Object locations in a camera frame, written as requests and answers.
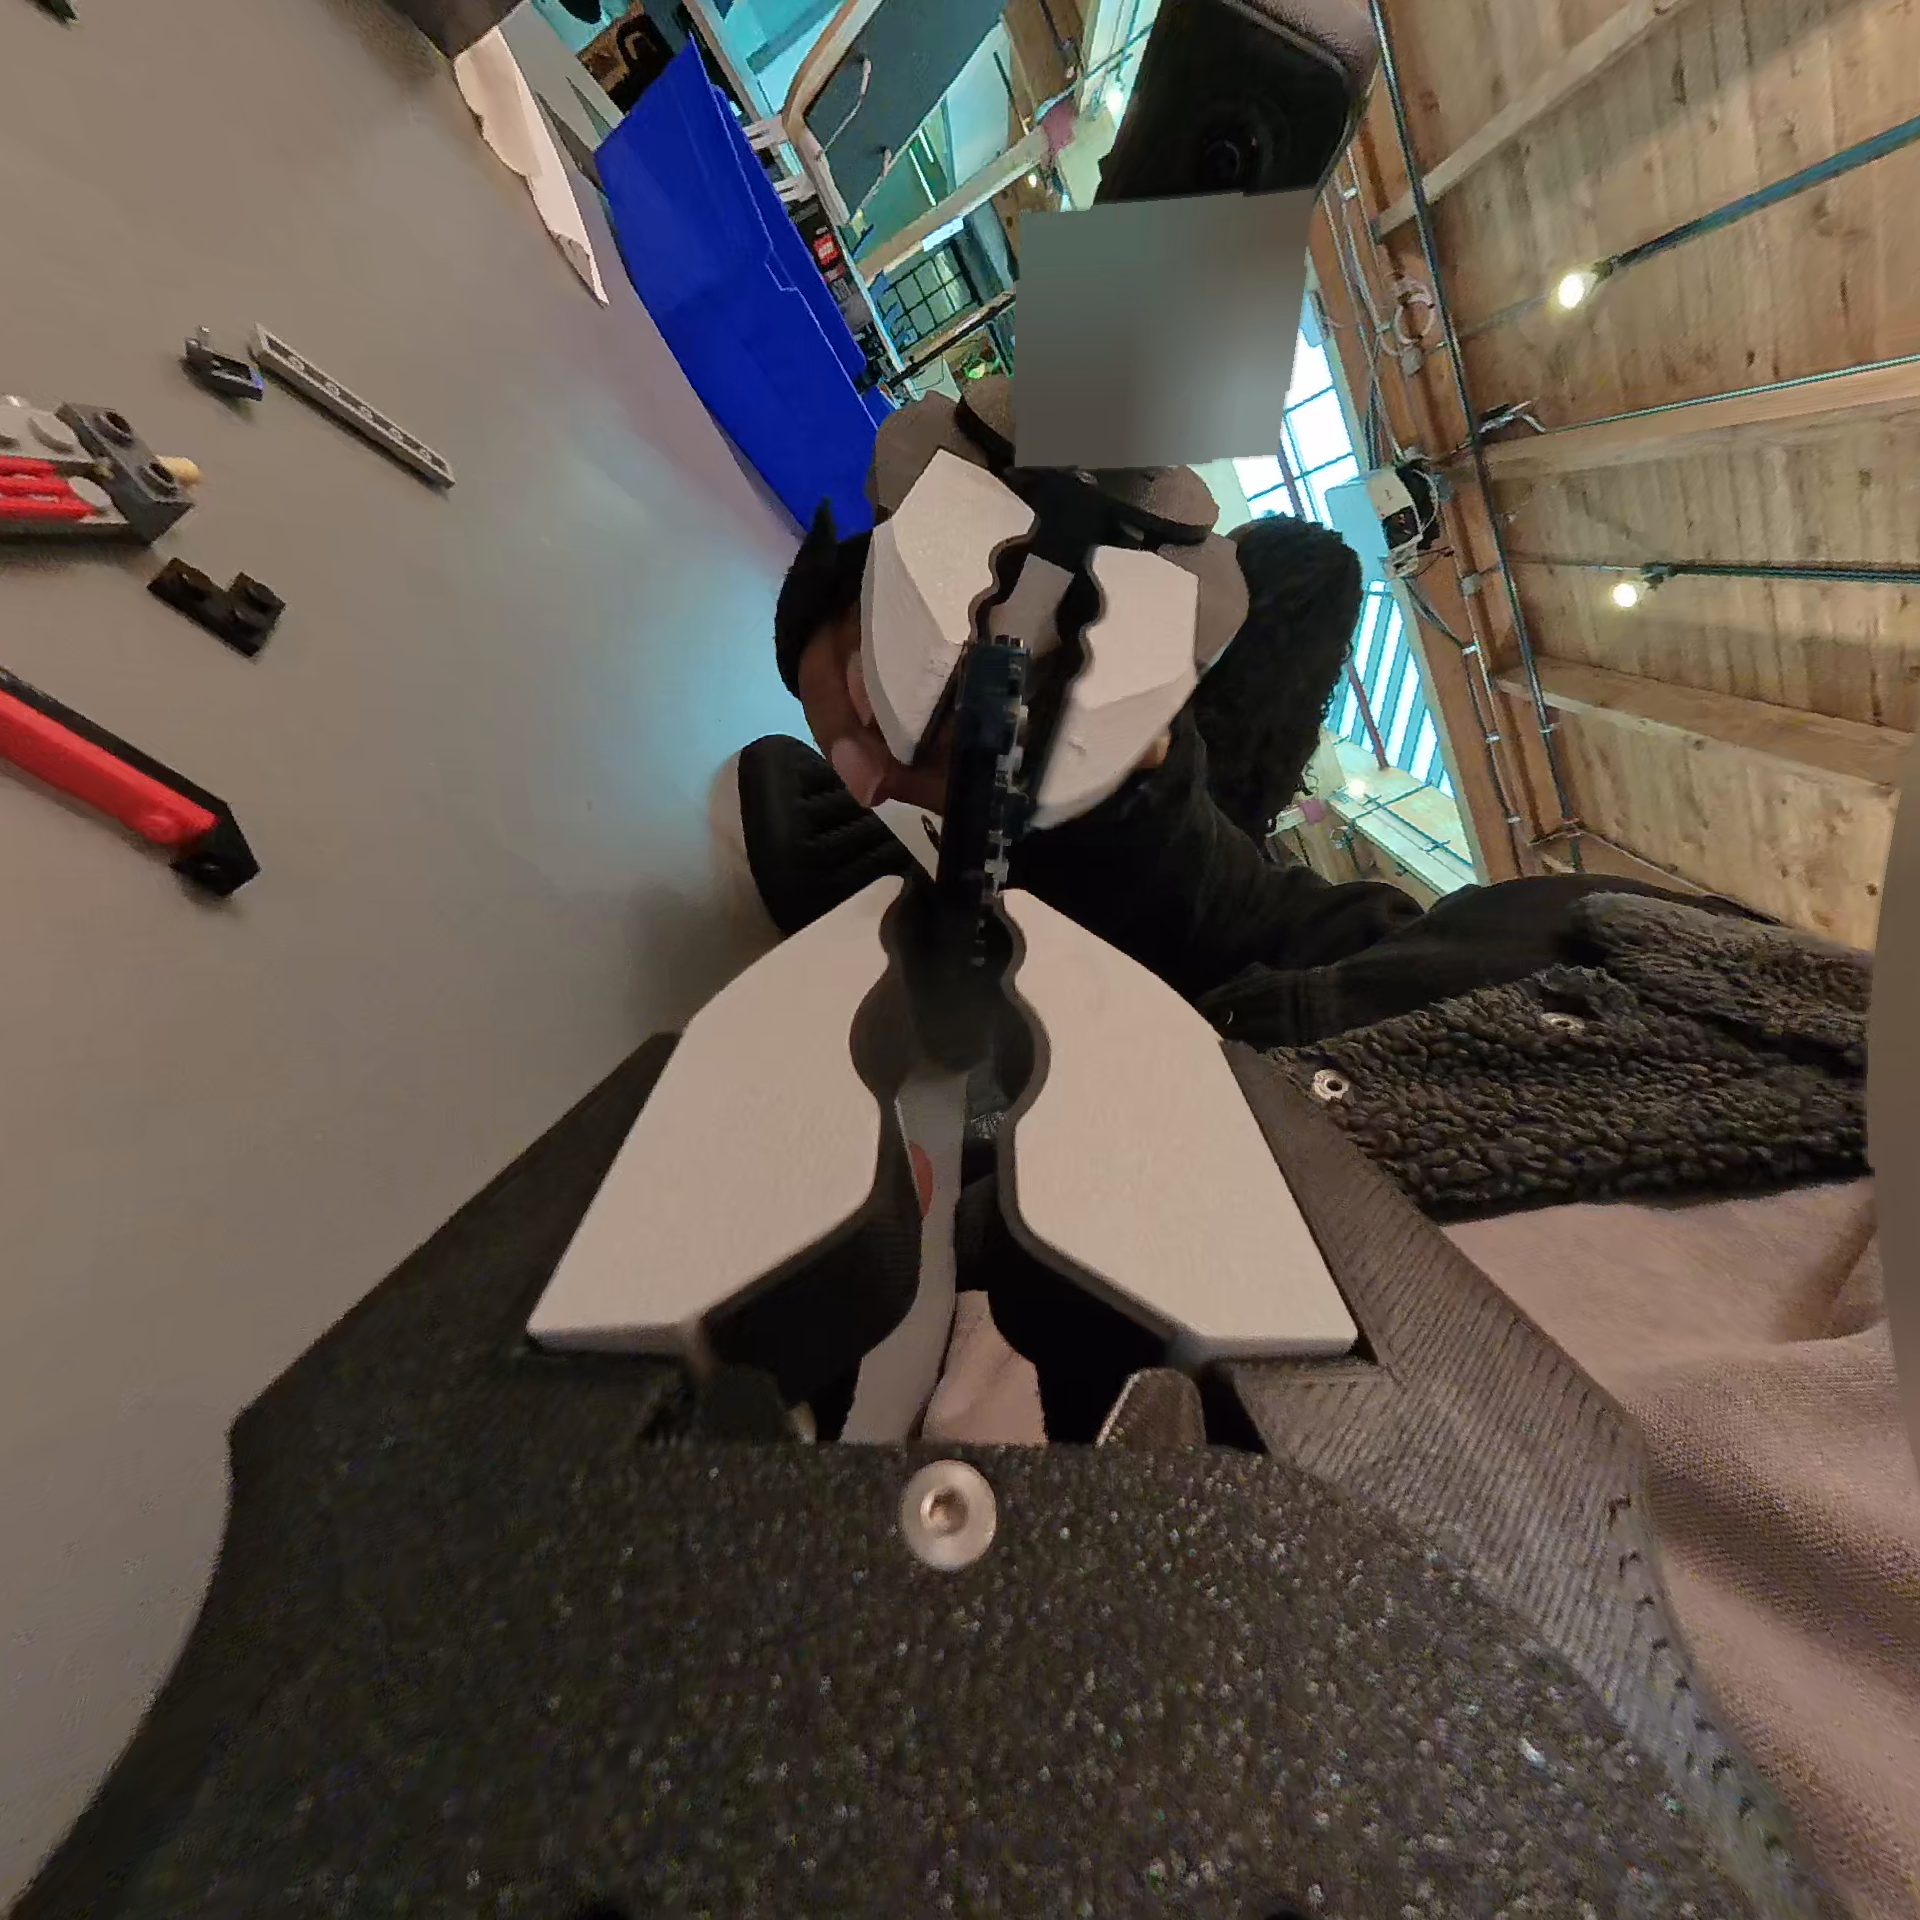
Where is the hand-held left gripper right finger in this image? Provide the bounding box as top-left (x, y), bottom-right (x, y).
top-left (994, 884), bottom-right (1364, 1370)

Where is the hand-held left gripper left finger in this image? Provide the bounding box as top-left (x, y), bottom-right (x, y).
top-left (525, 874), bottom-right (924, 1370)

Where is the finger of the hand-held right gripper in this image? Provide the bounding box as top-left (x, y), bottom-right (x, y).
top-left (861, 451), bottom-right (1070, 767)
top-left (990, 532), bottom-right (1250, 830)

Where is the black toy car chassis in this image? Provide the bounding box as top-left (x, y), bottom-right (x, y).
top-left (926, 629), bottom-right (1041, 1089)

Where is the grey toy axle assembly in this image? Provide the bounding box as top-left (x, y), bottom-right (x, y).
top-left (0, 392), bottom-right (207, 545)

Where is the person's right forearm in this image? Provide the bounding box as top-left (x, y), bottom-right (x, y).
top-left (1035, 514), bottom-right (1429, 1043)

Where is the grey desk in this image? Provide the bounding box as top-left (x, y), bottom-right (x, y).
top-left (0, 0), bottom-right (902, 1908)

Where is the person's right hand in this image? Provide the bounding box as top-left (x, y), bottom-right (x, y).
top-left (816, 659), bottom-right (942, 824)

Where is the blue plastic bin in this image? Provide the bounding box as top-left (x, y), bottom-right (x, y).
top-left (592, 41), bottom-right (902, 538)

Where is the white paper bag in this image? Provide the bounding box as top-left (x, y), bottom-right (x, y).
top-left (454, 25), bottom-right (615, 305)

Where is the long grey toy plate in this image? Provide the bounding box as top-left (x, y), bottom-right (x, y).
top-left (250, 320), bottom-right (458, 491)

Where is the beige sweatshirt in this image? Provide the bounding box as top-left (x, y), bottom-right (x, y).
top-left (1441, 1170), bottom-right (1920, 1920)

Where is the black L-shaped toy plate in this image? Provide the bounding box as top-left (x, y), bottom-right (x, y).
top-left (144, 556), bottom-right (288, 659)

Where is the long red black toy piece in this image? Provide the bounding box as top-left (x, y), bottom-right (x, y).
top-left (0, 666), bottom-right (263, 900)

